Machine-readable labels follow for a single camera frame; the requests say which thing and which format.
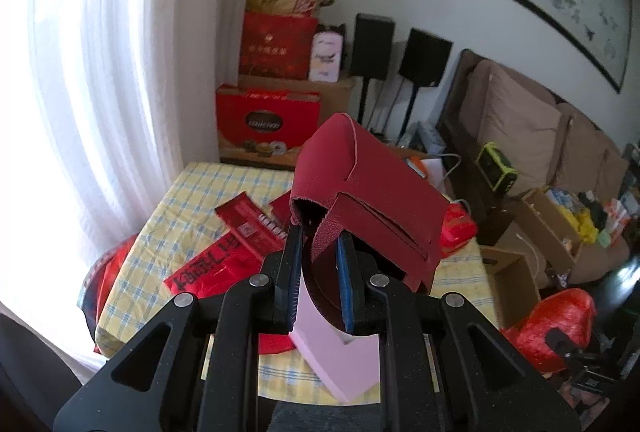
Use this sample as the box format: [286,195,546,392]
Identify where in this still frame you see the dark red felt bag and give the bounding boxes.
[290,112,450,330]

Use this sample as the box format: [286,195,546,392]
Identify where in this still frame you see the white charging cable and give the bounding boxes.
[517,232,546,293]

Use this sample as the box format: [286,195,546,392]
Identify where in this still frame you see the white tissue pack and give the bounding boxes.
[309,31,346,82]

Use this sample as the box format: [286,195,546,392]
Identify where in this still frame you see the large cardboard box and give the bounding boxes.
[479,246,542,330]

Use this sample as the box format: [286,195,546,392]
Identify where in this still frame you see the dark wooden side table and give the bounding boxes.
[437,119,516,245]

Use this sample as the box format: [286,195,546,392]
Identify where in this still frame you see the red plastic bags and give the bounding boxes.
[164,232,266,299]

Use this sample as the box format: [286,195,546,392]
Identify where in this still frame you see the brown closed cardboard box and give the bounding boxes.
[237,73,357,123]

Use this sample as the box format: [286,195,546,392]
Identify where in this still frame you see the light grey plastic case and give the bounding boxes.
[412,122,446,153]

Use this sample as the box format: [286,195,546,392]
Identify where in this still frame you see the green black portable radio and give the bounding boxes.
[475,142,518,197]

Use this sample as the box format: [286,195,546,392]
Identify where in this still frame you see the red tin case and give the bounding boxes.
[440,202,478,259]

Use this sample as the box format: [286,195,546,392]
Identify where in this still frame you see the pink box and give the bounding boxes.
[289,272,383,403]

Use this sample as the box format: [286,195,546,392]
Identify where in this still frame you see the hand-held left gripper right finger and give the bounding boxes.
[336,232,583,432]

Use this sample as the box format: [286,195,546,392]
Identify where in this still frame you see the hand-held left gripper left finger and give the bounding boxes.
[52,223,306,432]

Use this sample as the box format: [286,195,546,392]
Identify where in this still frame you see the brown sofa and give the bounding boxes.
[437,48,640,285]

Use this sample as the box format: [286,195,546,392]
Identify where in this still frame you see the black speaker on stand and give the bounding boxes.
[349,13,396,133]
[398,28,454,143]

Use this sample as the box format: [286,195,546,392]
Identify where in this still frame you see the red ribbon ball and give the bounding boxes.
[502,289,598,374]

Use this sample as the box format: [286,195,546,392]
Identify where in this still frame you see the white paper sheet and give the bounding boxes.
[425,159,447,193]

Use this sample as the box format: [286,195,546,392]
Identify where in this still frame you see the long cardboard tray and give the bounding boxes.
[515,189,631,283]

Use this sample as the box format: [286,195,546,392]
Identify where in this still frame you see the yellow plaid tablecloth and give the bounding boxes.
[95,161,501,405]

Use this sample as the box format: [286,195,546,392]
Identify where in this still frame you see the red gift box oval label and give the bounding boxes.
[216,85,322,168]

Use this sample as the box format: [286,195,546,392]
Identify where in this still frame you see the beige sofa cushion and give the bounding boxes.
[600,145,630,198]
[460,60,563,195]
[547,102,608,193]

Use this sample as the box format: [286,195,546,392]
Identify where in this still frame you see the white sheer curtain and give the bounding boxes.
[0,0,211,378]

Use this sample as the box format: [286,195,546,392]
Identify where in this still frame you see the red gold-print gift bag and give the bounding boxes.
[239,11,319,80]

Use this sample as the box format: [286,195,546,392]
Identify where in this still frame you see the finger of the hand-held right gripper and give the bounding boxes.
[546,331,573,357]

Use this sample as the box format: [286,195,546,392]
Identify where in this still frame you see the pile of small packets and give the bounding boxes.
[545,185,640,248]

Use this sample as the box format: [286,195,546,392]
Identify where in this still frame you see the red plastic sheet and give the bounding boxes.
[77,232,138,355]

